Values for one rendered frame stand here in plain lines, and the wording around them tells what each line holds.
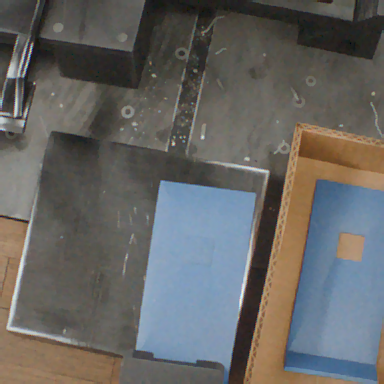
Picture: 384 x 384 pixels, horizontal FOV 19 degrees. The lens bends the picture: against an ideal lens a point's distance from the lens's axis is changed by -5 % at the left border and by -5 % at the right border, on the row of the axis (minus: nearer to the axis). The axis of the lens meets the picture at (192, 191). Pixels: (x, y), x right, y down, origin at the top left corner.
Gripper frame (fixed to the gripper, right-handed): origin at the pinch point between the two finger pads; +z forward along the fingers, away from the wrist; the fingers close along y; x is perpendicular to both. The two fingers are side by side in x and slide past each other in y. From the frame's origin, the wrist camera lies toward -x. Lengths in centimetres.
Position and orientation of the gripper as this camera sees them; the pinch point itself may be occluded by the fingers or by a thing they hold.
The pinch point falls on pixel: (177, 377)
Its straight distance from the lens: 83.0
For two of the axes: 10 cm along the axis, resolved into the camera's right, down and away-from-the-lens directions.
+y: 1.2, -9.6, -2.7
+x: -9.9, -1.3, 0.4
